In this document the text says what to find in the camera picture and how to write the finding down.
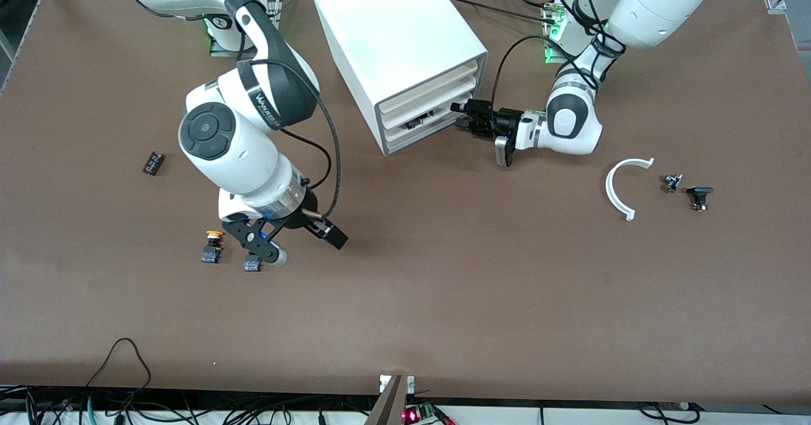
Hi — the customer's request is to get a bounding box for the circuit board with red light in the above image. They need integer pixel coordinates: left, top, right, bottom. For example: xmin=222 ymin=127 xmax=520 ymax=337
xmin=402 ymin=403 xmax=439 ymax=424

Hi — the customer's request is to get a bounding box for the thin black cable loop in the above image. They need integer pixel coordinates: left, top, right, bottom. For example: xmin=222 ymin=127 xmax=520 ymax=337
xmin=86 ymin=338 xmax=152 ymax=391

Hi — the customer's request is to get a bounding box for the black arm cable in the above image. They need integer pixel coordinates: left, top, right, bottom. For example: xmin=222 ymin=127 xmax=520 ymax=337
xmin=238 ymin=58 xmax=343 ymax=220
xmin=490 ymin=34 xmax=609 ymax=112

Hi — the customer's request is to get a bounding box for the yellow mushroom push button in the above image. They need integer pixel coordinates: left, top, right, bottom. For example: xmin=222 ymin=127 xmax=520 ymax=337
xmin=201 ymin=230 xmax=224 ymax=265

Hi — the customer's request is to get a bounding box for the white curved plastic piece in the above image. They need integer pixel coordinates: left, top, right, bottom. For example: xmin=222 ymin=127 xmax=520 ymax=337
xmin=605 ymin=157 xmax=655 ymax=222

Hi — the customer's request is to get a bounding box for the black cable bundle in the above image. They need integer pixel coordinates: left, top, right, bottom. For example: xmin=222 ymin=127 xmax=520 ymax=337
xmin=0 ymin=386 xmax=381 ymax=425

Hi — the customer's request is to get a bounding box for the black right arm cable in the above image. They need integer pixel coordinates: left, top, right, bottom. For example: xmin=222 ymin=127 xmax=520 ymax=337
xmin=238 ymin=58 xmax=343 ymax=220

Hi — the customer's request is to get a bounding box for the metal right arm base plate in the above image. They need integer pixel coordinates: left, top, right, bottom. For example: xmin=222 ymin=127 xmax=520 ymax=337
xmin=209 ymin=0 xmax=283 ymax=58

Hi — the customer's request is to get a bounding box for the white plastic drawer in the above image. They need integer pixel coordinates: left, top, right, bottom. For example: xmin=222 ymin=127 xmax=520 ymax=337
xmin=378 ymin=60 xmax=477 ymax=117
xmin=380 ymin=77 xmax=477 ymax=131
xmin=383 ymin=111 xmax=473 ymax=156

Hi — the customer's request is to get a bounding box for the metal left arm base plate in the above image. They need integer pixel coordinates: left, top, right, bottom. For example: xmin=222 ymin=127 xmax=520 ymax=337
xmin=542 ymin=0 xmax=612 ymax=66

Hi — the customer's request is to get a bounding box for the black cable behind cabinet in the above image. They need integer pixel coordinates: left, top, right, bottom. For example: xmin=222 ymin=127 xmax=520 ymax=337
xmin=447 ymin=0 xmax=558 ymax=23

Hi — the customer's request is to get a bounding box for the grey metal camera post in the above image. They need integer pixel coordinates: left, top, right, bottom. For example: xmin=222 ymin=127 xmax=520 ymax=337
xmin=364 ymin=374 xmax=409 ymax=425

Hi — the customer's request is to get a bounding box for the small black switch component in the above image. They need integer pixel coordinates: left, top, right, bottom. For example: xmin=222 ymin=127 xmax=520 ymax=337
xmin=687 ymin=186 xmax=715 ymax=212

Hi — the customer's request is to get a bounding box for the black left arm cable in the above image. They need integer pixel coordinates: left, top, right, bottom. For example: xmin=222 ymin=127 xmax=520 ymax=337
xmin=490 ymin=34 xmax=609 ymax=112

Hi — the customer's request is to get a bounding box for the white drawer cabinet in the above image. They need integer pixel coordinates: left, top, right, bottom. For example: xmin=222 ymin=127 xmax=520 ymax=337
xmin=312 ymin=0 xmax=489 ymax=157

